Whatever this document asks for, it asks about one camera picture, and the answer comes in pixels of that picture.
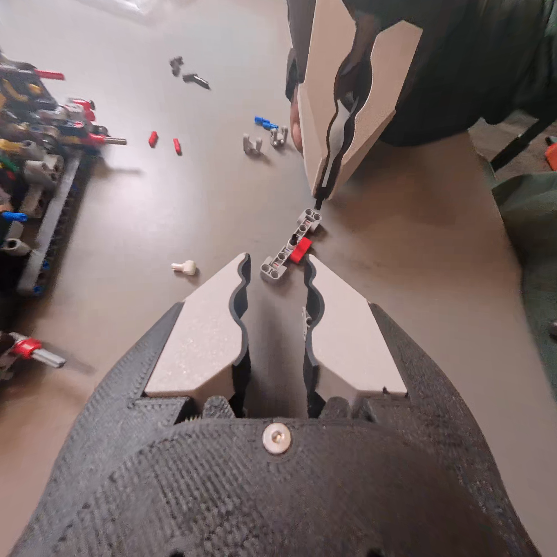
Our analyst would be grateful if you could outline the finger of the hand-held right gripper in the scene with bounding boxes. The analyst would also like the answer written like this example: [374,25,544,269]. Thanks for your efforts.
[326,19,424,201]
[297,0,358,199]

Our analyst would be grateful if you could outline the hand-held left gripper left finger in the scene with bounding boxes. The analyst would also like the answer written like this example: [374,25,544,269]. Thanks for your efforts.
[144,252,252,401]

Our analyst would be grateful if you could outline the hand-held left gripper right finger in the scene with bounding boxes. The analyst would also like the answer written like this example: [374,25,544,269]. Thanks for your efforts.
[302,254,408,401]

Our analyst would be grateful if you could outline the red lego piece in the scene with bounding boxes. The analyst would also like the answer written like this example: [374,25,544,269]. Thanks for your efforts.
[289,237,314,264]

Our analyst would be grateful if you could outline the long grey lego beam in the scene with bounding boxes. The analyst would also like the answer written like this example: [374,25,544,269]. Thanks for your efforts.
[260,208,323,285]

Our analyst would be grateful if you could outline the small lego sub-assembly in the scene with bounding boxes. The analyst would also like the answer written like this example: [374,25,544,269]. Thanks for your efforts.
[0,331,66,380]

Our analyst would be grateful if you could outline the large lego vehicle assembly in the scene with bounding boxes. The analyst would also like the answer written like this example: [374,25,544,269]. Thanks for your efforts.
[0,57,127,296]

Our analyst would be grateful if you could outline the person's right hand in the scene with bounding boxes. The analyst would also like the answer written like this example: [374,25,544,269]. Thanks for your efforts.
[289,98,305,154]

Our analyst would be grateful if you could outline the black chair leg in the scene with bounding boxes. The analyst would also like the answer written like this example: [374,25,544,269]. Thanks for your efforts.
[491,117,557,171]

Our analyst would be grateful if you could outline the person's dark green clothing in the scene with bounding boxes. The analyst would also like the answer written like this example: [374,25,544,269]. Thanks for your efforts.
[492,172,557,353]

